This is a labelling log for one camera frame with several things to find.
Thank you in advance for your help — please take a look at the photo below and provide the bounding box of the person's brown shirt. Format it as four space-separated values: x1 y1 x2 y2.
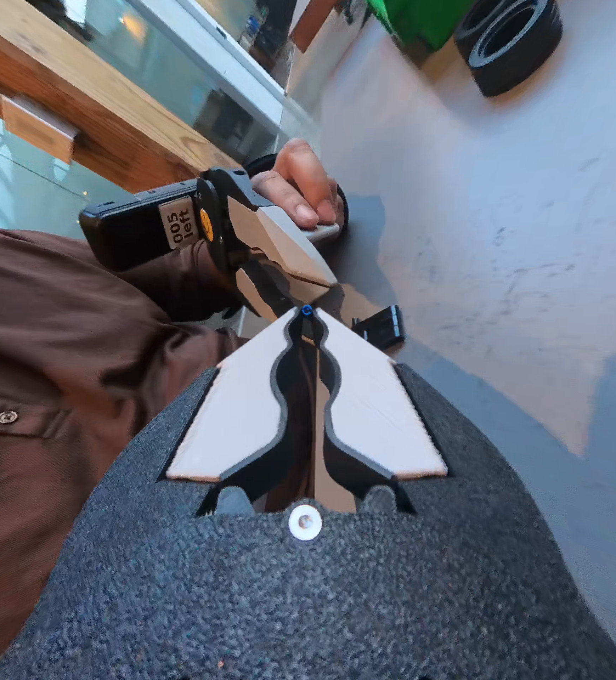
0 319 245 680

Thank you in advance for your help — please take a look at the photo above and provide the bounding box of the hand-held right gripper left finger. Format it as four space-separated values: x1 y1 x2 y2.
165 308 295 500

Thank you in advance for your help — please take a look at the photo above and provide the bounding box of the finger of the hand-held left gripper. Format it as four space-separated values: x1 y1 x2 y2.
228 198 340 291
235 267 294 322

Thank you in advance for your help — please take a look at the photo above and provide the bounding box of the wooden bracket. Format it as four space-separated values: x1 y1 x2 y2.
2 96 80 163

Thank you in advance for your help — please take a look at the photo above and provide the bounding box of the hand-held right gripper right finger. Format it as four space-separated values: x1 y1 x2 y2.
316 309 448 497

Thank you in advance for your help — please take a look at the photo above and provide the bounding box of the wooden handrail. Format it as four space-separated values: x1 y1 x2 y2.
0 11 239 194

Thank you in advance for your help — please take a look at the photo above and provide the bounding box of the grey desk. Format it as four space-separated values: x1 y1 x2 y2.
233 0 616 675

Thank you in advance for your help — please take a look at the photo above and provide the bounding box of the person's left forearm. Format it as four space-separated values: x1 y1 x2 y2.
0 228 247 351

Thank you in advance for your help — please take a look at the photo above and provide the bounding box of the glass railing panel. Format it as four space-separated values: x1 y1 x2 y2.
0 0 319 240

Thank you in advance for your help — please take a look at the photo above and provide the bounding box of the person's left hand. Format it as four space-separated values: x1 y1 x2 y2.
252 138 340 229

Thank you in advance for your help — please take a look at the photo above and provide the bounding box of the black toy brick assembly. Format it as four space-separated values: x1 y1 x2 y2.
351 305 406 351

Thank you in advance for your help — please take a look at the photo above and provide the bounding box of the black toy tyre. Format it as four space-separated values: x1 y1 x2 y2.
454 0 564 97

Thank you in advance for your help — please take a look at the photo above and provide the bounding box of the green plastic bin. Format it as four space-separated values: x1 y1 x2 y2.
366 0 479 53

